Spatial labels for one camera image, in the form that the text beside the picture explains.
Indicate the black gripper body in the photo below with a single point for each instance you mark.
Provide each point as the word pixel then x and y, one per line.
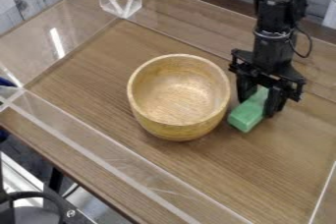
pixel 268 63

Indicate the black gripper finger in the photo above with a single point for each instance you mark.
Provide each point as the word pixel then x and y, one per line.
pixel 275 102
pixel 245 87

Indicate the green rectangular block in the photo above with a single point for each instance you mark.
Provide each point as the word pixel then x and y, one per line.
pixel 248 114

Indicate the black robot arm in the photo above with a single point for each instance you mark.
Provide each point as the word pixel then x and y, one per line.
pixel 279 16

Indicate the brown wooden bowl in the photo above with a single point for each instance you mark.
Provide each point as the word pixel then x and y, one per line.
pixel 177 94

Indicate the black table leg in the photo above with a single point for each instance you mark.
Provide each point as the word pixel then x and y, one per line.
pixel 55 180

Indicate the clear acrylic corner bracket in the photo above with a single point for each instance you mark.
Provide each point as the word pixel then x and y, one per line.
pixel 120 8

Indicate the clear acrylic wall panel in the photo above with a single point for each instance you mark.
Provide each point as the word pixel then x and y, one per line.
pixel 135 186

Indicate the grey metal bracket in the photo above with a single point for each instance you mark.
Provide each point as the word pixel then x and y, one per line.
pixel 72 214

